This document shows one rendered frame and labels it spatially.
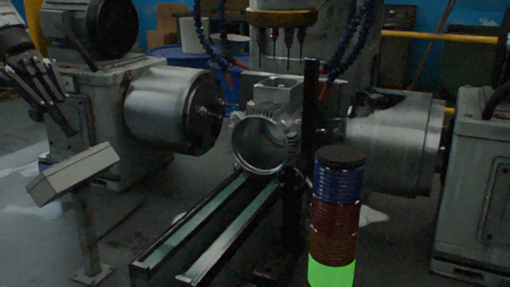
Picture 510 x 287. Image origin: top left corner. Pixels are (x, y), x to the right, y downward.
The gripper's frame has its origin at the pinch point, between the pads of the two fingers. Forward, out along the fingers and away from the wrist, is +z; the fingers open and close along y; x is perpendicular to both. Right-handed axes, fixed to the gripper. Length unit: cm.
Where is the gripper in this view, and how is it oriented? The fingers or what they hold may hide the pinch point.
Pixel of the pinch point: (64, 119)
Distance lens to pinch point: 97.7
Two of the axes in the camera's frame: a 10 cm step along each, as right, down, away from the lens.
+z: 5.5, 8.3, 0.5
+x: -7.2, 4.5, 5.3
